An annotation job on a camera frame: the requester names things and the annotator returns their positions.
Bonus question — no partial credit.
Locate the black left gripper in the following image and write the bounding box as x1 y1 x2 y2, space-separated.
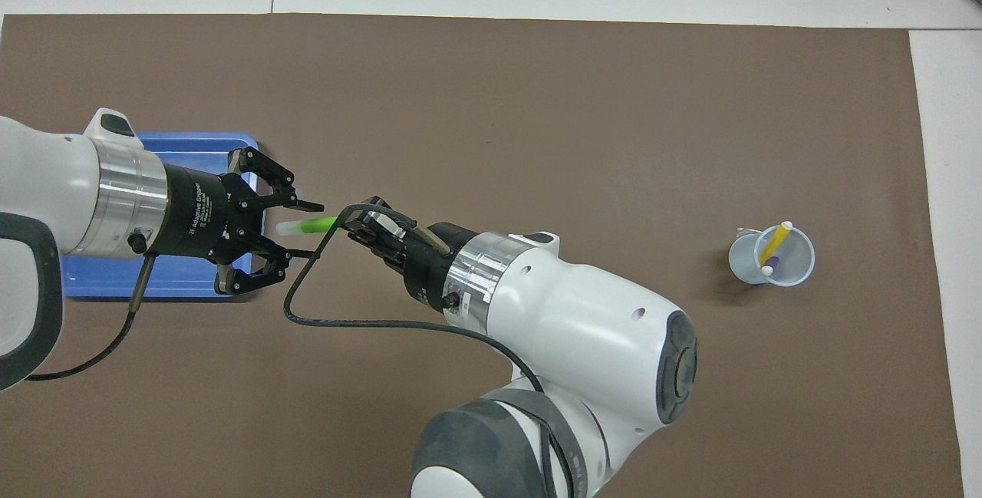
150 147 325 298

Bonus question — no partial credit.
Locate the yellow pen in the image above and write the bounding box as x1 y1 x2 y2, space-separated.
760 221 793 265

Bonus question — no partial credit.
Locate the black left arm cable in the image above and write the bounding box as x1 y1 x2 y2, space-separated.
27 252 158 381

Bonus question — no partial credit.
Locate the brown table mat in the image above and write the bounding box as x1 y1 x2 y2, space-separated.
0 13 966 498

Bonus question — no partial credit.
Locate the blue plastic tray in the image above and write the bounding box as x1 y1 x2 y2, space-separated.
61 132 262 301

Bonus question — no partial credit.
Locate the light blue plastic cup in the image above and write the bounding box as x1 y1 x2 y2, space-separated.
728 225 816 288

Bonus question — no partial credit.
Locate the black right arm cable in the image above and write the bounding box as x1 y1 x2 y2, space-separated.
282 203 585 498

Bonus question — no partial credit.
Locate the green pen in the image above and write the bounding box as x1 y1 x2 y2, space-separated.
276 216 338 236

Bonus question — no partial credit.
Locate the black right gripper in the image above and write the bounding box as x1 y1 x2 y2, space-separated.
347 195 482 312

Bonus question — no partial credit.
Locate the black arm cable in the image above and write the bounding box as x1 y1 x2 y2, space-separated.
282 203 585 498
27 252 158 381

